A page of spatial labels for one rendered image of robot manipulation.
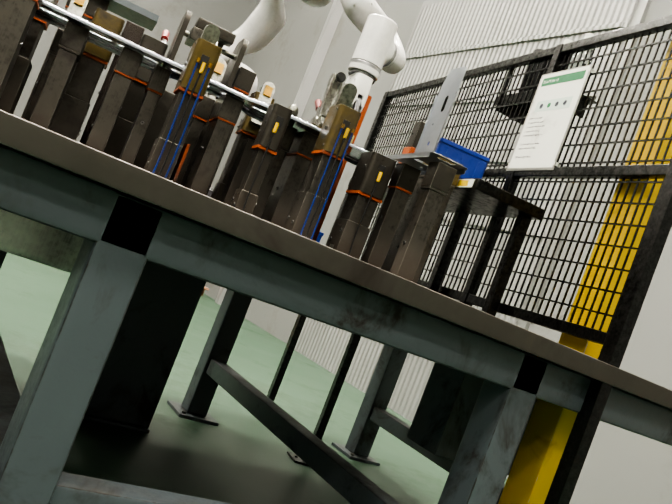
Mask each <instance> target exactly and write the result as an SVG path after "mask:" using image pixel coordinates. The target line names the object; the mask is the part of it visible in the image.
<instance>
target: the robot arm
mask: <svg viewBox="0 0 672 504"><path fill-rule="evenodd" d="M301 1H302V2H304V3H305V4H307V5H309V6H311V7H315V8H320V7H324V6H326V5H328V4H329V3H330V2H331V1H332V0H301ZM340 2H341V5H342V7H343V10H344V12H345V14H346V15H347V17H348V18H349V20H350V21H351V22H352V23H353V24H354V25H355V26H356V28H357V29H358V30H359V31H360V32H361V33H362V34H361V36H360V39H359V41H358V44H357V46H356V49H355V51H354V54H353V57H352V59H351V62H350V64H349V67H348V70H349V72H348V75H349V77H348V78H347V80H346V82H345V83H351V84H354V85H355V86H356V87H357V94H356V96H355V98H354V101H353V103H352V105H351V107H350V108H352V109H354V110H356V111H358V112H360V113H361V112H362V110H363V108H364V105H365V103H366V100H367V98H368V95H369V92H370V89H371V85H373V84H374V83H375V81H377V80H378V78H379V75H380V73H381V70H383V71H384V72H386V73H389V74H396V73H398V72H400V71H401V70H402V69H403V68H404V65H405V62H406V56H405V51H404V48H403V45H402V43H401V40H400V38H399V36H398V34H397V29H398V26H397V24H396V23H395V22H394V21H393V20H392V19H390V18H388V17H387V16H386V14H385V13H384V12H383V10H382V9H381V8H380V6H379V5H378V4H377V2H376V1H375V0H340ZM285 20H286V14H285V8H284V0H261V1H260V3H259V4H258V6H257V7H256V9H255V10H254V11H253V12H252V14H251V15H250V16H249V17H248V19H247V20H246V21H245V22H244V23H243V24H242V25H241V26H240V27H239V28H238V29H237V30H235V31H234V32H232V33H233V34H235V35H236V38H235V41H234V43H233V45H231V46H230V47H227V46H225V45H224V46H223V49H225V50H227V51H229V52H231V53H233V51H234V49H235V47H236V45H237V44H238V43H239V42H240V41H241V40H242V39H243V38H244V39H246V40H248V41H249V43H248V46H247V49H246V52H245V54H244V55H247V54H252V53H256V52H258V51H260V50H262V49H263V48H265V47H266V46H267V45H268V44H269V43H270V42H271V41H272V40H273V39H274V38H275V37H276V35H277V34H278V33H279V32H280V31H281V29H282V28H283V26H284V24H285ZM257 84H258V80H257V76H256V78H255V81H254V83H253V86H252V88H251V91H250V93H249V95H247V96H248V97H249V96H250V95H251V93H254V92H256V90H257Z"/></svg>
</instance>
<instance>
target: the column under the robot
mask: <svg viewBox="0 0 672 504"><path fill-rule="evenodd" d="M205 284H206V281H203V280H200V279H197V278H194V277H192V276H189V275H186V274H183V273H180V272H177V271H175V270H172V269H169V268H166V267H163V266H161V265H158V264H155V263H152V262H149V261H146V264H145V266H144V269H143V271H142V274H141V276H140V279H139V281H138V284H137V286H136V289H135V291H134V294H133V296H132V299H131V301H130V304H129V306H128V309H127V311H126V314H125V316H124V319H123V321H122V324H121V326H120V328H119V331H118V333H117V336H116V338H115V341H114V343H113V346H112V348H111V351H110V353H109V356H108V358H107V361H106V363H105V366H104V368H103V371H102V373H101V376H100V378H99V381H98V383H97V386H96V388H95V391H94V393H93V396H92V398H91V401H90V403H89V406H88V408H87V411H86V413H85V416H84V418H83V419H86V420H90V421H94V422H99V423H103V424H108V425H112V426H116V427H121V428H125V429H130V430H134V431H138V432H143V433H147V434H149V431H150V430H149V429H148V428H149V426H150V423H151V420H152V418H153V415H154V413H155V410H156V408H157V405H158V403H159V400H160V398H161V395H162V393H163V390H164V388H165V385H166V383H167V380H168V378H169V375H170V373H171V370H172V367H173V365H174V362H175V360H176V357H177V355H178V352H179V350H180V347H181V345H182V342H183V340H184V337H185V335H186V332H187V330H188V327H189V325H190V322H191V320H192V317H193V315H194V312H195V309H196V307H197V304H198V302H199V299H200V297H201V294H202V292H203V289H204V287H205Z"/></svg>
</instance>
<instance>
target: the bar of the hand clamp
mask: <svg viewBox="0 0 672 504"><path fill-rule="evenodd" d="M345 80H346V75H345V74H344V73H343V72H339V73H337V75H336V73H332V74H331V77H330V80H329V83H328V85H327V88H326V91H325V94H324V97H323V100H322V103H321V106H320V109H319V111H318V114H317V116H318V121H317V123H316V125H315V126H316V127H318V125H319V122H320V120H321V117H324V118H326V116H327V113H328V110H329V108H330V107H331V106H333V104H334V102H335V100H336V98H337V96H338V93H339V91H340V89H341V87H342V84H343V82H344V81H345Z"/></svg>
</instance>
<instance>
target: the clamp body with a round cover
mask: <svg viewBox="0 0 672 504"><path fill-rule="evenodd" d="M94 14H95V15H94V17H93V19H92V22H91V23H93V24H95V25H97V26H99V27H102V28H104V29H106V30H108V31H110V32H112V33H114V34H116V35H119V36H120V33H121V32H122V31H123V30H122V28H123V27H124V23H125V21H124V20H123V19H121V18H119V17H117V16H115V15H113V14H110V13H108V12H106V11H104V10H102V9H100V8H97V10H96V11H95V12H94ZM111 55H112V52H110V51H108V50H106V49H104V48H102V47H99V46H97V45H95V44H93V43H91V42H89V41H88V42H87V44H86V47H85V49H84V52H83V54H82V56H81V59H80V61H79V63H77V65H76V68H75V70H74V73H73V75H72V78H71V80H70V82H69V85H68V87H67V90H66V92H65V93H64V95H63V100H62V101H61V103H60V105H59V108H58V110H57V113H56V115H55V117H54V120H53V122H52V125H51V127H50V130H51V131H53V132H56V133H58V134H60V135H63V136H65V137H68V138H70V139H72V140H75V141H76V139H77V137H78V136H79V135H80V133H79V132H81V127H82V124H83V122H84V119H85V117H86V115H87V112H88V110H89V107H90V104H89V103H90V100H91V98H92V95H93V93H94V91H95V88H96V86H97V83H98V81H99V78H100V76H101V73H102V71H103V69H105V70H106V68H107V65H108V63H110V61H109V60H111Z"/></svg>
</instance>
